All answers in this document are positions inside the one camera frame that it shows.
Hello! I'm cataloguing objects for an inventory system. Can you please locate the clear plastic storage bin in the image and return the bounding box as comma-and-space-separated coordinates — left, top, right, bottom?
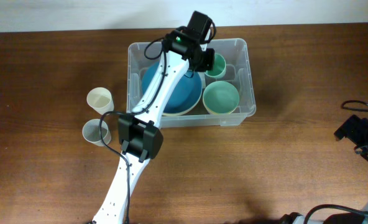
126, 38, 256, 128

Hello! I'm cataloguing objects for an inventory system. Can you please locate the cream white cup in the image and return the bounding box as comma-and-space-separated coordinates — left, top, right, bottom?
86, 87, 114, 114

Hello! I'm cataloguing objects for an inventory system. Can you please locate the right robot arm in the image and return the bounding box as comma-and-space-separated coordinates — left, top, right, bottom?
278, 115, 368, 224

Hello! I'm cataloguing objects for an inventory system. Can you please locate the beige bowl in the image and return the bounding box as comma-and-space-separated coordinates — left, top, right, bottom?
163, 98, 200, 116

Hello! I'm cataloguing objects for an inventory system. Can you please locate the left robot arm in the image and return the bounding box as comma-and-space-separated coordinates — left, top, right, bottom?
92, 11, 216, 224

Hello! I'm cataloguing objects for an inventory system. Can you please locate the mint green cup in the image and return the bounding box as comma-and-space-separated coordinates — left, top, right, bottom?
205, 53, 226, 79

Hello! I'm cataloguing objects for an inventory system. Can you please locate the dark blue bowl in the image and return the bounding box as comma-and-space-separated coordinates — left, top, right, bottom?
141, 61, 203, 114

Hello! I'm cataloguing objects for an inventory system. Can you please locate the mint green small bowl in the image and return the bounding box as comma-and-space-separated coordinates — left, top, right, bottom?
203, 81, 240, 102

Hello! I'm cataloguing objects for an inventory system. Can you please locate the grey cup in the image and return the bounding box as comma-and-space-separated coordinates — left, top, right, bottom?
82, 119, 112, 146

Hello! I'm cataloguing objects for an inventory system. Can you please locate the yellow small bowl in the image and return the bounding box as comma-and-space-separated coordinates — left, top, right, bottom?
203, 100, 239, 114

